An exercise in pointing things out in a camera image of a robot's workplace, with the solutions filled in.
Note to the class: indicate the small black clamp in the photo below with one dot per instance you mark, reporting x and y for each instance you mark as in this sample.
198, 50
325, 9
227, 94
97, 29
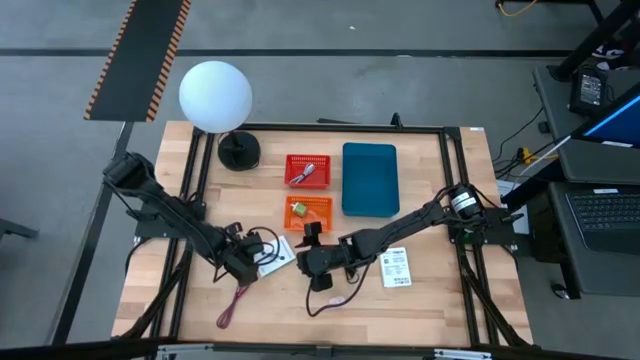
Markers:
396, 121

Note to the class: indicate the silver metal bracket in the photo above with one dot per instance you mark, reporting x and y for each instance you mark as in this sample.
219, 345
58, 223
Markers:
460, 355
185, 350

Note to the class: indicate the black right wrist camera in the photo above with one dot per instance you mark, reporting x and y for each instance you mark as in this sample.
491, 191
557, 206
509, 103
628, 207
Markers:
313, 229

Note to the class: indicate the white globe table lamp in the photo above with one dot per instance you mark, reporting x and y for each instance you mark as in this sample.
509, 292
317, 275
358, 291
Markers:
215, 97

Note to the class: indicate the white paper sheet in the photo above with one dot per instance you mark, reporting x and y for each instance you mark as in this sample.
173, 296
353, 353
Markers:
505, 187

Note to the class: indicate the black orange striped mat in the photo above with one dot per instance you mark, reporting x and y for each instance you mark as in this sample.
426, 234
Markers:
140, 60

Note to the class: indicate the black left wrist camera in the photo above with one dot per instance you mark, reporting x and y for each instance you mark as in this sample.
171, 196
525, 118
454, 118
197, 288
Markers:
254, 245

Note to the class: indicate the black chair leg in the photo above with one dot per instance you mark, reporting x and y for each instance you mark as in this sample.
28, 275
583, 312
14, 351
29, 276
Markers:
15, 229

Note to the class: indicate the blue screen monitor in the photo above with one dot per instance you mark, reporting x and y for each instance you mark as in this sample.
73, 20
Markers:
622, 122

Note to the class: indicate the black power adapter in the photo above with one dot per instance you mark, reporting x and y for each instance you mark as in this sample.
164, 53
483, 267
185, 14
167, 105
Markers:
590, 90

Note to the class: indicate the yellow power plug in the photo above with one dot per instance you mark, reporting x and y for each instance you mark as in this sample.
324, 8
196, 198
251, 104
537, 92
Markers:
525, 155

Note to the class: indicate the black aluminium table frame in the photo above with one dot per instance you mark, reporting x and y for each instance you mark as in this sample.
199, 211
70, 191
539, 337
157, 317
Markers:
350, 128

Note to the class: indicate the person's shoe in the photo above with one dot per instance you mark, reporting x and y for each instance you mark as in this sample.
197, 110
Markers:
607, 52

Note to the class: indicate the teal plastic bin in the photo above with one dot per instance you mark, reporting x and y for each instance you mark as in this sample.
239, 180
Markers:
370, 180

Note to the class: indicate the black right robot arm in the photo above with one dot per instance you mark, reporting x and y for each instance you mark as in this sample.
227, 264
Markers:
400, 225

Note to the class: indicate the red plastic basket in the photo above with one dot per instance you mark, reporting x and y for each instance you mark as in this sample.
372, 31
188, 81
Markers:
320, 175

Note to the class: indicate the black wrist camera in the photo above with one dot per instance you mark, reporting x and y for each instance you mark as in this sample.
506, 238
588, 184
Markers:
254, 245
313, 229

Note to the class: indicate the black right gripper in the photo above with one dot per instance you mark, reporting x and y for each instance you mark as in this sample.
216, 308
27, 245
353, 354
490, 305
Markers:
327, 260

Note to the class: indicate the orange plastic basket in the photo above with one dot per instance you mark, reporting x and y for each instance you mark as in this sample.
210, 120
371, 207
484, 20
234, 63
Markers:
320, 220

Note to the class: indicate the black stand leg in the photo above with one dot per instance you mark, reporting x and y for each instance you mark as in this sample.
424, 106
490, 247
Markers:
595, 37

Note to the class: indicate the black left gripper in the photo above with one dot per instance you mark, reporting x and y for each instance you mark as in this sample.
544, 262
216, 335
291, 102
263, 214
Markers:
232, 255

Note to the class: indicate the green acer box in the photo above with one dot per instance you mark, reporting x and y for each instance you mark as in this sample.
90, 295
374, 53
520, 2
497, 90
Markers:
270, 248

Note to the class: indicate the small green box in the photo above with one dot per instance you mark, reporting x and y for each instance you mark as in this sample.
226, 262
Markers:
300, 209

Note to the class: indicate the grey side desk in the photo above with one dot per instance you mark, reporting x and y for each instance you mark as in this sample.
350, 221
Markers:
575, 165

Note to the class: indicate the dark laptop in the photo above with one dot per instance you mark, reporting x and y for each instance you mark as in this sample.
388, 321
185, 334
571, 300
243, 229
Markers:
607, 215

